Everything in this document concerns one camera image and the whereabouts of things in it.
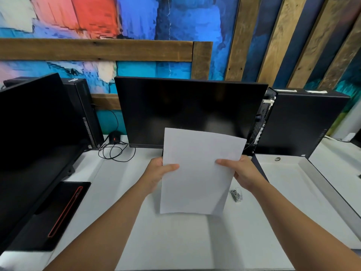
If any person's left hand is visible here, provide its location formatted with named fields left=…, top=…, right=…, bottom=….
left=141, top=157, right=180, bottom=195

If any person's right hand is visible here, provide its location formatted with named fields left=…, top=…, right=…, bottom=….
left=216, top=155, right=267, bottom=193

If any white paper sheet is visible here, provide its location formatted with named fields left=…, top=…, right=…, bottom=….
left=160, top=128, right=247, bottom=217

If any person's right forearm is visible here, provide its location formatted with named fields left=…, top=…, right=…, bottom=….
left=252, top=180, right=361, bottom=271

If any person's left forearm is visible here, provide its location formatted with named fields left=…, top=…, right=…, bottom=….
left=42, top=181, right=153, bottom=271

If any slim black desktop computer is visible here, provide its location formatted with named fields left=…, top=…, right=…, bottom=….
left=248, top=87, right=351, bottom=159

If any black desktop computer tower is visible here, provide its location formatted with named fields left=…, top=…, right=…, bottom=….
left=3, top=77, right=105, bottom=150

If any black monitor stand base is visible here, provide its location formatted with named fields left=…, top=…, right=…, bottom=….
left=6, top=182, right=91, bottom=252

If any large black computer monitor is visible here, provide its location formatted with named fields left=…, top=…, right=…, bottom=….
left=0, top=73, right=91, bottom=246

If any black mouse cable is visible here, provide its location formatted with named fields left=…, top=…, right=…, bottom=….
left=98, top=109, right=136, bottom=163

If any white cable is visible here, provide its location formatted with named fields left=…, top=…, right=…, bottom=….
left=324, top=135, right=351, bottom=143

